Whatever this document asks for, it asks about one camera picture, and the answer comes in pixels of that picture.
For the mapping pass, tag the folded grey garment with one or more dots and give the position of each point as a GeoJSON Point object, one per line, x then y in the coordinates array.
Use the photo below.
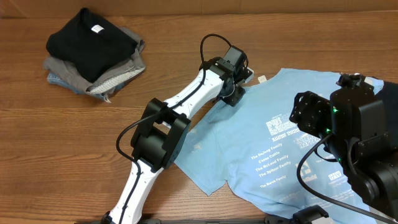
{"type": "Point", "coordinates": [120, 73]}

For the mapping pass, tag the folded black shirt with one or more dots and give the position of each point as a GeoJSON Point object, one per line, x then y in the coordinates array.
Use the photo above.
{"type": "Point", "coordinates": [92, 43]}

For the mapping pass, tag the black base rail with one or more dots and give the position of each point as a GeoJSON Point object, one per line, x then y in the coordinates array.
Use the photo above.
{"type": "Point", "coordinates": [311, 215]}

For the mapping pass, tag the light blue t-shirt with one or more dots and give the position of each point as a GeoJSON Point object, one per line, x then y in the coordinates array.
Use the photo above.
{"type": "Point", "coordinates": [263, 157]}

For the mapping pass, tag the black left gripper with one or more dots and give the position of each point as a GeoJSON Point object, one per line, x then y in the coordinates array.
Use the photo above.
{"type": "Point", "coordinates": [234, 98]}

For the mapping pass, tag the dark navy garment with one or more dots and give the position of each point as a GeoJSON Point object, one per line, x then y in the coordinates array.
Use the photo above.
{"type": "Point", "coordinates": [388, 95]}

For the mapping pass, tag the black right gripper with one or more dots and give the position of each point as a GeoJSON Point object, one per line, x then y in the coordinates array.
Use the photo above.
{"type": "Point", "coordinates": [309, 116]}

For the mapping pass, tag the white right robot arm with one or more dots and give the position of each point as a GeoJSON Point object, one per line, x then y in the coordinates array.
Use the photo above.
{"type": "Point", "coordinates": [352, 125]}

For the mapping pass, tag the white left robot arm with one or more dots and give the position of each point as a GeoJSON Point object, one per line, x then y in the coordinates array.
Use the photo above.
{"type": "Point", "coordinates": [153, 143]}

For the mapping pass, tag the folded blue jeans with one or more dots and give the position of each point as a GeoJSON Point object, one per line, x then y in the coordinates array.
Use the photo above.
{"type": "Point", "coordinates": [55, 80]}

